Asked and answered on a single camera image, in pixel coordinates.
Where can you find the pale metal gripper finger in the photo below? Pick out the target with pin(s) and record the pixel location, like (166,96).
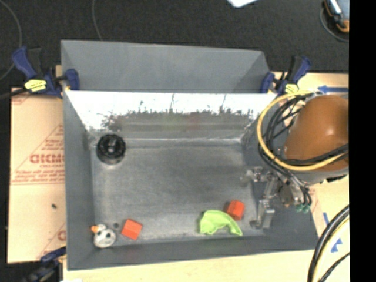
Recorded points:
(264,214)
(255,176)

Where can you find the red cube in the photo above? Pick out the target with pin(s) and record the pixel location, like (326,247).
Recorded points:
(131,229)
(235,208)

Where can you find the green cloth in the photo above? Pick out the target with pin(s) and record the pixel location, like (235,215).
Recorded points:
(216,222)

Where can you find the grey metal bin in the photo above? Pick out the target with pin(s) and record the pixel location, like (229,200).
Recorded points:
(176,172)

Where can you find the black ribbed round cup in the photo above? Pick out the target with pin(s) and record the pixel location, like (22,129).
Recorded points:
(111,148)

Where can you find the white toy duck orange beak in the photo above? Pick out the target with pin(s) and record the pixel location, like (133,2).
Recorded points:
(103,236)

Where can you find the brown cardboard board red print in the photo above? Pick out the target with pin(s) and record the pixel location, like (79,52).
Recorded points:
(35,145)

